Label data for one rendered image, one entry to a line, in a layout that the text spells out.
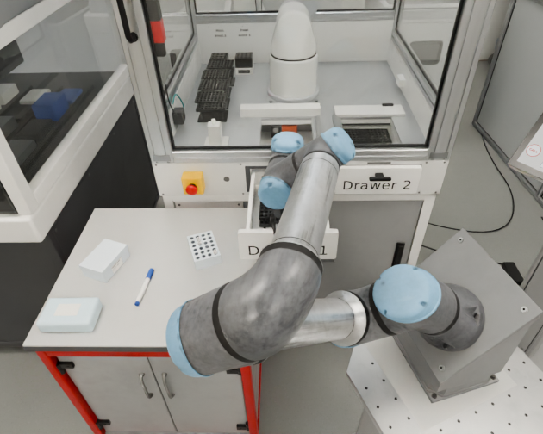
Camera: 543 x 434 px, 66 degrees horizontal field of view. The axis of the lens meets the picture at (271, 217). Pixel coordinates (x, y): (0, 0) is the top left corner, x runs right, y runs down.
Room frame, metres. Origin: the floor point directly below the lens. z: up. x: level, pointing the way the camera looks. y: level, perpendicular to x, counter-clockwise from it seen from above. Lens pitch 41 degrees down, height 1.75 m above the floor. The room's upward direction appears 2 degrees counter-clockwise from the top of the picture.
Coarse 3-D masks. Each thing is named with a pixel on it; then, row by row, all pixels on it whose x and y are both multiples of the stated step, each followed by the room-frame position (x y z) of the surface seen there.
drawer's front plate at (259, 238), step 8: (240, 232) 0.88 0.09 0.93; (248, 232) 0.88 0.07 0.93; (256, 232) 0.88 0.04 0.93; (264, 232) 0.88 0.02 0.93; (272, 232) 0.88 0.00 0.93; (328, 232) 0.87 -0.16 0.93; (336, 232) 0.87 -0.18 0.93; (240, 240) 0.88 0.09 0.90; (248, 240) 0.88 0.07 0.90; (256, 240) 0.88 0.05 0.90; (264, 240) 0.88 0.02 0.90; (328, 240) 0.87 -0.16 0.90; (336, 240) 0.87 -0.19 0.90; (240, 248) 0.88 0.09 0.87; (256, 248) 0.88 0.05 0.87; (328, 248) 0.87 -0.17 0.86; (336, 248) 0.87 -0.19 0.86; (240, 256) 0.88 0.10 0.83; (248, 256) 0.88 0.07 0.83; (256, 256) 0.88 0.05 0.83; (320, 256) 0.87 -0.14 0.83; (328, 256) 0.87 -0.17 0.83
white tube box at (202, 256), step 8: (208, 232) 1.03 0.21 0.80; (192, 240) 0.99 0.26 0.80; (200, 240) 1.00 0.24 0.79; (208, 240) 0.99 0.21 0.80; (192, 248) 0.96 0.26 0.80; (200, 248) 0.96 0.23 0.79; (208, 248) 0.96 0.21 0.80; (216, 248) 0.95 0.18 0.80; (192, 256) 0.92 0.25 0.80; (200, 256) 0.92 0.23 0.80; (208, 256) 0.92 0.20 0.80; (216, 256) 0.92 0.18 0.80; (200, 264) 0.90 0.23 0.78; (208, 264) 0.91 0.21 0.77
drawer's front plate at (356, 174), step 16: (352, 176) 1.19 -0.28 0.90; (368, 176) 1.18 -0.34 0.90; (384, 176) 1.18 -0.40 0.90; (400, 176) 1.18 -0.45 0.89; (416, 176) 1.18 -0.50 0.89; (336, 192) 1.19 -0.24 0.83; (352, 192) 1.19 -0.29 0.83; (368, 192) 1.18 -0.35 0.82; (384, 192) 1.18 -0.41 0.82; (400, 192) 1.18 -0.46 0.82
